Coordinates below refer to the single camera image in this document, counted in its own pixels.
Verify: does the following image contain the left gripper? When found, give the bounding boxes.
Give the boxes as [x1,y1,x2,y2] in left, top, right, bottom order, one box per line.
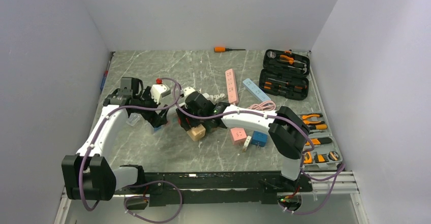
[132,86,169,127]

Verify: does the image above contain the beige cube socket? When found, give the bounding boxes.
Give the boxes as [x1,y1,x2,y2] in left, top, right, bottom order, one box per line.
[187,125,206,142]

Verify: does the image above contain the pink power strip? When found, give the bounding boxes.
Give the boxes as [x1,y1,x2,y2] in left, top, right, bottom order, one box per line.
[225,69,239,105]

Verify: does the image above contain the pink cube socket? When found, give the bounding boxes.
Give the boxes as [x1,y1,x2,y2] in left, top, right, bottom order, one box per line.
[230,127,247,145]

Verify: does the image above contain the light blue power strip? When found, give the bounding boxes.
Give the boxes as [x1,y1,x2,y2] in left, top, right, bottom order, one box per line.
[242,78,271,102]

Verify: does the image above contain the white cube socket small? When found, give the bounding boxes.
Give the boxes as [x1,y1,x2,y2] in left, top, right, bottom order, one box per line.
[242,136,252,152]

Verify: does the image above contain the blue cube socket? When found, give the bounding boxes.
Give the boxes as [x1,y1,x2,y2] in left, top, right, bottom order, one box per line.
[250,131,268,147]

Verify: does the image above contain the pink cable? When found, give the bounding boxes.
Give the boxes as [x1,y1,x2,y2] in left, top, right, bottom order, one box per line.
[247,101,277,112]

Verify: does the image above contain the black tool case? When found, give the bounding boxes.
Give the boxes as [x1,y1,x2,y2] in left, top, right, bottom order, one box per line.
[258,49,311,101]

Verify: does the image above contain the grey tool case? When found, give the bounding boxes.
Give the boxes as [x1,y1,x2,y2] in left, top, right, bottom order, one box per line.
[298,112,343,169]

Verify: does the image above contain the clear plastic parts box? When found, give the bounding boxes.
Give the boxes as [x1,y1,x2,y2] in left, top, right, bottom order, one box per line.
[126,113,141,127]

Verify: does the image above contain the white long power strip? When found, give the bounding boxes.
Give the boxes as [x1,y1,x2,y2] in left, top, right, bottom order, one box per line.
[153,106,178,132]

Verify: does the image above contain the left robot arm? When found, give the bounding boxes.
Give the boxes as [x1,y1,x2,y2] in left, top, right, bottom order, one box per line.
[61,77,171,201]

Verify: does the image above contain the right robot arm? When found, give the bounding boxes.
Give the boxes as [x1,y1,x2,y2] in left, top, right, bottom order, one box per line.
[177,91,310,191]

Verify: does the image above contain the red blue pen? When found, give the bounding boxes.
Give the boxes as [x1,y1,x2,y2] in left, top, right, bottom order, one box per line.
[100,62,110,92]

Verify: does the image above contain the orange pliers in black case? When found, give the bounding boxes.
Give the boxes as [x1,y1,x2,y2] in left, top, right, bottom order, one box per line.
[278,55,295,65]

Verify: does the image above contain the orange pliers in grey case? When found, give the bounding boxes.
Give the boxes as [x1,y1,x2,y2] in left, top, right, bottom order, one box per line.
[300,113,325,125]

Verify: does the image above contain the orange tape measure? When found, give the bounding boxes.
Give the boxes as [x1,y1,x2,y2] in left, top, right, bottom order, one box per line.
[303,152,313,164]

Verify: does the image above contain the orange utility knife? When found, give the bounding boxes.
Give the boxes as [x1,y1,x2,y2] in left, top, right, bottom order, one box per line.
[311,137,333,146]

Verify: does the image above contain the hex key set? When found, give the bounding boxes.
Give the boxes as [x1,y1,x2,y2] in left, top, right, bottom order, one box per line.
[314,153,329,163]

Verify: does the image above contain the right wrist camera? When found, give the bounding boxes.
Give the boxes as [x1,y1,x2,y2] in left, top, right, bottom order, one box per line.
[182,87,196,98]

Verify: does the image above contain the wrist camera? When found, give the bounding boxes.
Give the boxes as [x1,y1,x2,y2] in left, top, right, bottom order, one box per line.
[150,78,171,104]
[182,87,196,98]

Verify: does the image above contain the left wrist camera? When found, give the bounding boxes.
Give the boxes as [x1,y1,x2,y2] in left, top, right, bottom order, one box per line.
[150,78,171,104]

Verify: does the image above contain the orange handled screwdriver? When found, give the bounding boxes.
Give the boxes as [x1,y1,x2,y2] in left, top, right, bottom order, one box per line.
[213,47,245,53]

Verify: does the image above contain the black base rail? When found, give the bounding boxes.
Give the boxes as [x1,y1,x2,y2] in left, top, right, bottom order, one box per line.
[114,171,313,207]

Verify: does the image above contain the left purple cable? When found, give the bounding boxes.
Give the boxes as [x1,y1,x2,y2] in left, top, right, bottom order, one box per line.
[78,77,183,224]

